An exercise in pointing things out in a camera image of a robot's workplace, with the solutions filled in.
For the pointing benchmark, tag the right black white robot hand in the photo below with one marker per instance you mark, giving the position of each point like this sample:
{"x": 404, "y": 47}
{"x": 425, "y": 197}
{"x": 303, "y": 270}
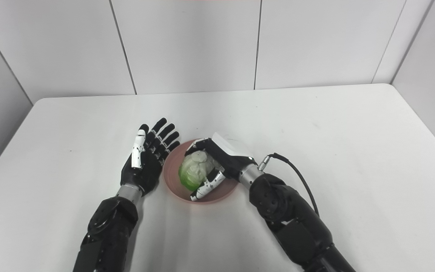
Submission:
{"x": 229, "y": 156}

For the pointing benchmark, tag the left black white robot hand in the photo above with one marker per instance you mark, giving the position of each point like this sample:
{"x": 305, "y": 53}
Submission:
{"x": 145, "y": 170}

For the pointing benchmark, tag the pink round plate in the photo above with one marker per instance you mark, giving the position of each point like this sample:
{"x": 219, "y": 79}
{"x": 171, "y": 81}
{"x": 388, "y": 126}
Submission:
{"x": 223, "y": 191}

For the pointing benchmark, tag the green white toy cabbage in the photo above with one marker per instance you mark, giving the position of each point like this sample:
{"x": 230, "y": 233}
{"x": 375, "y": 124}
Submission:
{"x": 195, "y": 170}

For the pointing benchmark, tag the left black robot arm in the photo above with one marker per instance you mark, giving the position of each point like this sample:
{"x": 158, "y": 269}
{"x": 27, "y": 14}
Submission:
{"x": 108, "y": 230}

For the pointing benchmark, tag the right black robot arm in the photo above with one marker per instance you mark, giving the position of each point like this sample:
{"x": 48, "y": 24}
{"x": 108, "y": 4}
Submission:
{"x": 293, "y": 219}

